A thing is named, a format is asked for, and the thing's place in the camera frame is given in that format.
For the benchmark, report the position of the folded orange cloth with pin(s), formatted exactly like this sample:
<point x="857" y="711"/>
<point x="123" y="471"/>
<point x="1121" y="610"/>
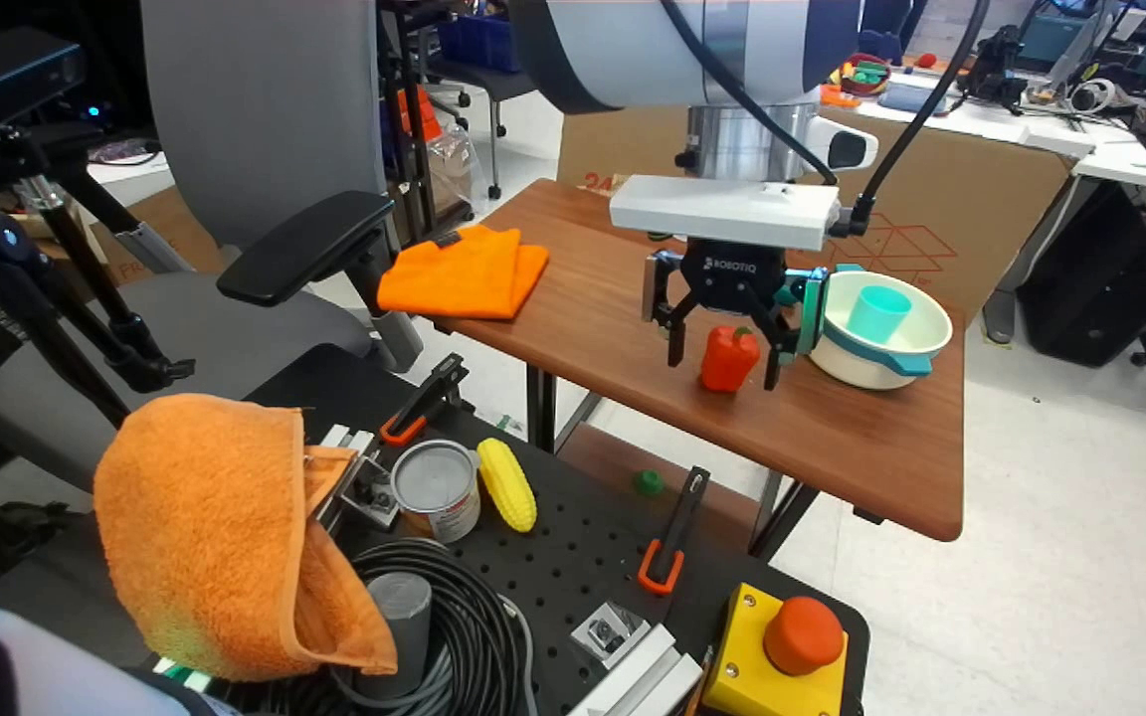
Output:
<point x="466" y="273"/>

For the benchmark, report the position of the black table leg frame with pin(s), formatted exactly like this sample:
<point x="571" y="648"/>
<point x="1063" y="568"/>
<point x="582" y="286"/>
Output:
<point x="784" y="509"/>

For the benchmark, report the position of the white height-adjustable desk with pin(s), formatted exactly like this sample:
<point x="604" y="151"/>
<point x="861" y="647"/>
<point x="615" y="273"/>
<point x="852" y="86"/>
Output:
<point x="1035" y="133"/>

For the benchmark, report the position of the black tripod with camera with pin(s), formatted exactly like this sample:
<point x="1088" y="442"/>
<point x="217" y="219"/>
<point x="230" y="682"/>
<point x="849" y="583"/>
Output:
<point x="30" y="239"/>

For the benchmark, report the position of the large brown cardboard sheet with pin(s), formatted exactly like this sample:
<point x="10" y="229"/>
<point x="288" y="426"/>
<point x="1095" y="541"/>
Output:
<point x="986" y="211"/>

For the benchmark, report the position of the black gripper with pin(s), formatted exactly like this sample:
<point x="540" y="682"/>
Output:
<point x="733" y="274"/>

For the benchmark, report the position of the tin can with orange label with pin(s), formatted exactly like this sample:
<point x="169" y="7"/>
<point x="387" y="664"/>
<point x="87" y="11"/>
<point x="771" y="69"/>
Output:
<point x="436" y="487"/>

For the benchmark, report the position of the grey cylinder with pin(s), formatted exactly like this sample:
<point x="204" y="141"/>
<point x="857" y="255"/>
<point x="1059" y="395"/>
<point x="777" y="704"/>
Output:
<point x="400" y="617"/>

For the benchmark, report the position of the grey office chair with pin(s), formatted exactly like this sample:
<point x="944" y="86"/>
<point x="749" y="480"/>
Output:
<point x="267" y="122"/>

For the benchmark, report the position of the black computer case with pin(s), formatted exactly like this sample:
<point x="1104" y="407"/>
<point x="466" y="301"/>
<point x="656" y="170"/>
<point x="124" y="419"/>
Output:
<point x="1095" y="281"/>

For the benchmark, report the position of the silver aluminium extrusion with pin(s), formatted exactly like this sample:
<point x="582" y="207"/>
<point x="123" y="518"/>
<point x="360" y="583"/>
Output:
<point x="640" y="676"/>

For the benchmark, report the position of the teal and white bowl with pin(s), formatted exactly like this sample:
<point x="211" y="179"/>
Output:
<point x="872" y="361"/>

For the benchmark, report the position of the yellow box with red button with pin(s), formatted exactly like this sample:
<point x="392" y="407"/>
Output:
<point x="775" y="658"/>

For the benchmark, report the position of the orange terry towel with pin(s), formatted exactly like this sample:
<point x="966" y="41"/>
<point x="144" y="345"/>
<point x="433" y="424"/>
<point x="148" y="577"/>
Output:
<point x="217" y="529"/>

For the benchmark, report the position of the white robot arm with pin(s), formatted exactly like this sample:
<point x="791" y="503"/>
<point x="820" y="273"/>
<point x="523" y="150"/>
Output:
<point x="719" y="211"/>

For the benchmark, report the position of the orange toy pepper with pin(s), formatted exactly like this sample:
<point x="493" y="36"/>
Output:
<point x="730" y="361"/>

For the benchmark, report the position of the small green object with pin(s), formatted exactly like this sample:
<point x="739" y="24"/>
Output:
<point x="652" y="483"/>

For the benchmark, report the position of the small white tag plate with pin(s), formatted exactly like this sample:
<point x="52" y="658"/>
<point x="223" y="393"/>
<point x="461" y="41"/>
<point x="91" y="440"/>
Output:
<point x="612" y="635"/>

